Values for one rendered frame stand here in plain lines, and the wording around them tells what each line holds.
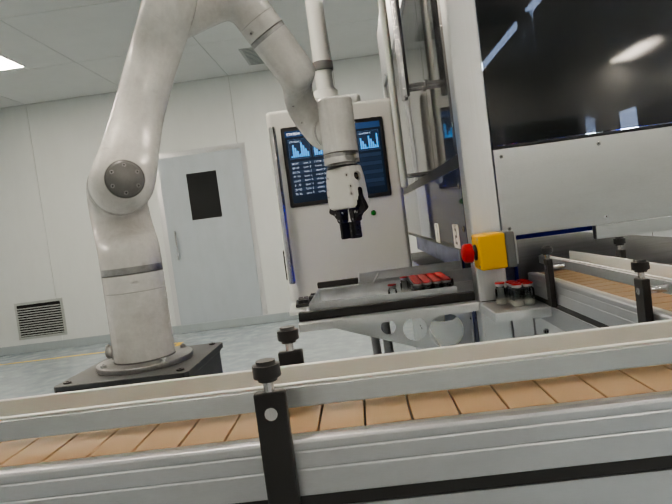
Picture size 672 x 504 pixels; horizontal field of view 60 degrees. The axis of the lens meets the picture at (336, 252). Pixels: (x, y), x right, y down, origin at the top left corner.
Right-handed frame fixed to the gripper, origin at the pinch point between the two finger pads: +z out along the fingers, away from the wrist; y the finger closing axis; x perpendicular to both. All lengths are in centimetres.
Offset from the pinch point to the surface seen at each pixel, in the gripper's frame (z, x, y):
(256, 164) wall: -81, -292, 470
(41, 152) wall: -130, -106, 643
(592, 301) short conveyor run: 15, 6, -60
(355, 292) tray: 17.5, -11.5, 14.1
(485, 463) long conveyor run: 17, 59, -76
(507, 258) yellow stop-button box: 9.3, -6.7, -37.6
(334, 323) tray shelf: 19.8, 13.0, -4.9
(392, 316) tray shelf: 19.9, 3.5, -13.7
